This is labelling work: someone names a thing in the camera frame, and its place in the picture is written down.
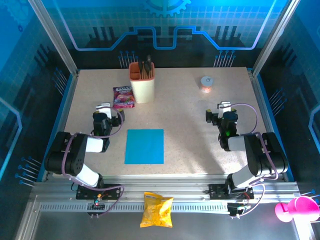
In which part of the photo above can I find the magenta candy bag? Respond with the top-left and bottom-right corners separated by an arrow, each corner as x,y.
112,85 -> 136,110

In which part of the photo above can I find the small can orange label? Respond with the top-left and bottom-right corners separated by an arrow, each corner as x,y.
200,76 -> 214,94

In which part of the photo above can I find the beige utensil holder orange rim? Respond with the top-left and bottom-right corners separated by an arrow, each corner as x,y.
128,61 -> 156,104

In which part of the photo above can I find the left small circuit board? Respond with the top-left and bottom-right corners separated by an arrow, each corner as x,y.
87,201 -> 106,210

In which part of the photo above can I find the small circuit board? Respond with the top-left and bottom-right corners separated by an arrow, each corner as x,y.
227,202 -> 251,217
87,201 -> 106,210

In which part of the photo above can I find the right small circuit board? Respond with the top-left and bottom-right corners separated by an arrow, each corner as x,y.
227,202 -> 251,217

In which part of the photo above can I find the yellow chips bag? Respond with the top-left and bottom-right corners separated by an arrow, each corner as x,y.
139,191 -> 175,229

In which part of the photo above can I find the pink plastic cup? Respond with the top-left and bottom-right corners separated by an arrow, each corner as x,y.
274,196 -> 320,223

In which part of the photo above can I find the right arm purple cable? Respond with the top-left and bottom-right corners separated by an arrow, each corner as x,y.
231,102 -> 280,220

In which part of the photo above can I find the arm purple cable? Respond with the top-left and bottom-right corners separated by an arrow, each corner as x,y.
61,109 -> 126,219
231,102 -> 280,220

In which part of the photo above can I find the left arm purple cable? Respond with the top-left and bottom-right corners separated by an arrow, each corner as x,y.
61,109 -> 126,219

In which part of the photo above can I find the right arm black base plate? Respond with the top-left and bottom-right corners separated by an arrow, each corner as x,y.
208,183 -> 255,201

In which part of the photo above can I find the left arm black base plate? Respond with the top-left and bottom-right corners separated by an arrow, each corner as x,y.
75,183 -> 123,201

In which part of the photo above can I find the right aluminium corner post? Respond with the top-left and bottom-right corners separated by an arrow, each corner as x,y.
252,0 -> 301,76

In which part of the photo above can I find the aluminium corner post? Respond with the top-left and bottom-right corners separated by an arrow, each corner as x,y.
252,0 -> 301,76
27,0 -> 80,77

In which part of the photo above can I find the aluminium front frame rail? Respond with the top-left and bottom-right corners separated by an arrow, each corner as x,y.
33,174 -> 300,201

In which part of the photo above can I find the left aluminium corner post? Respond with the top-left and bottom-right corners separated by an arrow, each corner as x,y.
27,0 -> 80,77

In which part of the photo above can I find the slotted grey cable duct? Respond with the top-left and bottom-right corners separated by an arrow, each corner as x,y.
39,202 -> 231,213

